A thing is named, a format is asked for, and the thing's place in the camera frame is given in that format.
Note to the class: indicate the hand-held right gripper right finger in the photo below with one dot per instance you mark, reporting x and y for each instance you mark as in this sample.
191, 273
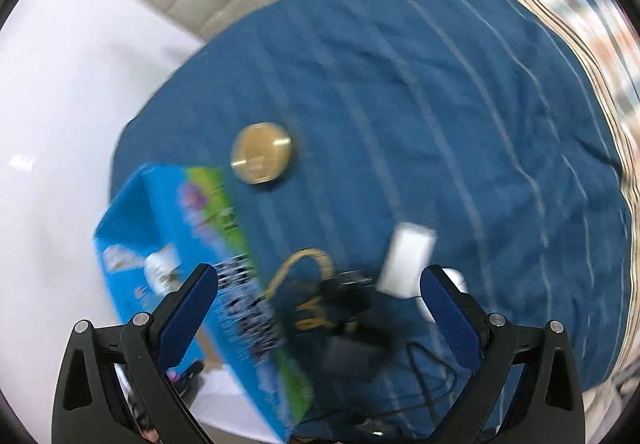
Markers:
452, 319

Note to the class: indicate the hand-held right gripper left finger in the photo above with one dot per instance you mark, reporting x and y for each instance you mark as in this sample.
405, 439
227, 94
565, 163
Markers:
187, 319

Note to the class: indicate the white charger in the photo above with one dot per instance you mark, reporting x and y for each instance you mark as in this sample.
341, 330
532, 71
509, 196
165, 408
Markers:
405, 259

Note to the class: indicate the blue cardboard box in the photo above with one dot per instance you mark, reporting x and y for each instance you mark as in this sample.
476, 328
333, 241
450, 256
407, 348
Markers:
150, 224

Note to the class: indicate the black car key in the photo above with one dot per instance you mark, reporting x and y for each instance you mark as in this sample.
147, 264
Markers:
350, 294

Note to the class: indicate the round gold tin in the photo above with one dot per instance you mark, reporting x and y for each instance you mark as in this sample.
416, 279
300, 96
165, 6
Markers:
261, 153

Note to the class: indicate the blue striped blanket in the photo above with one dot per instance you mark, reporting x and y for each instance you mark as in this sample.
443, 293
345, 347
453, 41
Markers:
400, 73

